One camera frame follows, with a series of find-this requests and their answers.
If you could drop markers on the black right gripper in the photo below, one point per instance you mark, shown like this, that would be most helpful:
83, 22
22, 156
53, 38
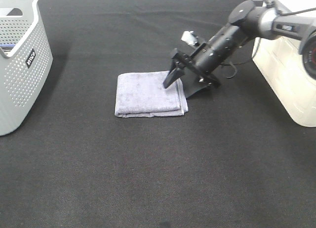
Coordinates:
205, 59

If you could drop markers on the lavender towel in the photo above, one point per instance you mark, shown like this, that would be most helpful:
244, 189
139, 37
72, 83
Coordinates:
143, 95

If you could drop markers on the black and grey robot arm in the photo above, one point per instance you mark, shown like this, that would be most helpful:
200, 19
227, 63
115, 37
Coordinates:
247, 21

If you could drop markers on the white storage bin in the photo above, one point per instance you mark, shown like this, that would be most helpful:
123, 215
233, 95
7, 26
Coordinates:
281, 65

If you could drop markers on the black woven table mat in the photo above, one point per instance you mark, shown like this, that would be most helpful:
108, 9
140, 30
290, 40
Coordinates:
234, 160

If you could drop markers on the grey perforated laundry basket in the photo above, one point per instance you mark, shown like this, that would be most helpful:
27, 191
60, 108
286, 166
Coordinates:
25, 67

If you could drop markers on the blue towel in basket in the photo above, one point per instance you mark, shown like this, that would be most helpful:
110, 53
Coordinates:
7, 46

